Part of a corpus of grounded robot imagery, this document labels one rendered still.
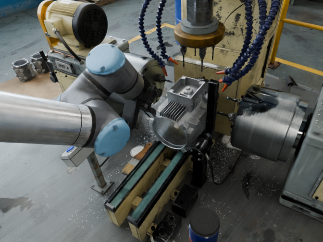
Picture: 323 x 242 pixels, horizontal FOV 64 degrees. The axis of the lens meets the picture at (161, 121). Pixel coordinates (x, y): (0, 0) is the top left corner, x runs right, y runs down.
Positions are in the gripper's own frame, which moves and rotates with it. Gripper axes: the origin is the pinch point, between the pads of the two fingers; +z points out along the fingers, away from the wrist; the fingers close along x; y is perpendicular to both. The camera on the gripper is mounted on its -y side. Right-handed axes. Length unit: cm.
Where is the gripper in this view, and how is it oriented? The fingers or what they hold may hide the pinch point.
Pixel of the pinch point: (151, 116)
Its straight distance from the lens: 94.7
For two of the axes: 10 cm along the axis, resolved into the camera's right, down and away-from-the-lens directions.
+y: 4.3, -8.8, 1.8
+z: 3.3, 3.4, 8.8
